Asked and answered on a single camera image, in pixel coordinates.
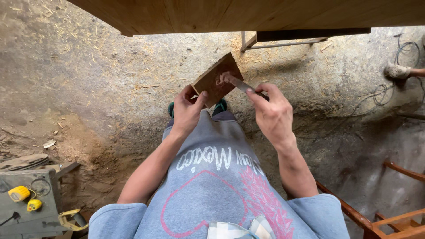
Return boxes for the person's left hand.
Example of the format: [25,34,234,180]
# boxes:
[172,84,209,134]

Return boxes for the person's right hand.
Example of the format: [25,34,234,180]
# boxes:
[245,83,295,148]

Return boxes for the small brown hardboard piece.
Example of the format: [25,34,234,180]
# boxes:
[191,52,245,109]

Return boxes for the metal putty knife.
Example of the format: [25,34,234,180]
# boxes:
[228,75,270,101]

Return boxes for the dark shorts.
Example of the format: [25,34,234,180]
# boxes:
[166,111,238,129]

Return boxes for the lump of brown wood filler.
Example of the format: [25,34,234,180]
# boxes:
[216,71,237,86]

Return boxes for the grey printed t-shirt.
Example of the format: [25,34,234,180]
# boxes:
[88,111,351,239]

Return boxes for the large wooden panel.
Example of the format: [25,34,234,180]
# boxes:
[66,0,425,38]

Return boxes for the checkered cloth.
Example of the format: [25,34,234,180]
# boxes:
[207,215,277,239]

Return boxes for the grey wooden plank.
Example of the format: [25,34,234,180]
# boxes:
[46,161,81,180]

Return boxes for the stack of grey sheets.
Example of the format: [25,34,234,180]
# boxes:
[0,153,50,172]

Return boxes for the small yellow tape measure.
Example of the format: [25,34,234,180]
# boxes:
[27,199,43,212]

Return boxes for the grey metal machine table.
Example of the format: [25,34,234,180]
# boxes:
[0,168,68,237]

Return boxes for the light wooden frame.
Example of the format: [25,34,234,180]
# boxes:
[240,31,329,53]

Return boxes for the black cable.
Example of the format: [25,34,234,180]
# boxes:
[296,33,425,140]

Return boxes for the brown wooden chair frame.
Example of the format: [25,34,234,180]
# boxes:
[315,161,425,239]

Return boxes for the black lever handle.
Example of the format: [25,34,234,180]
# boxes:
[0,211,21,227]

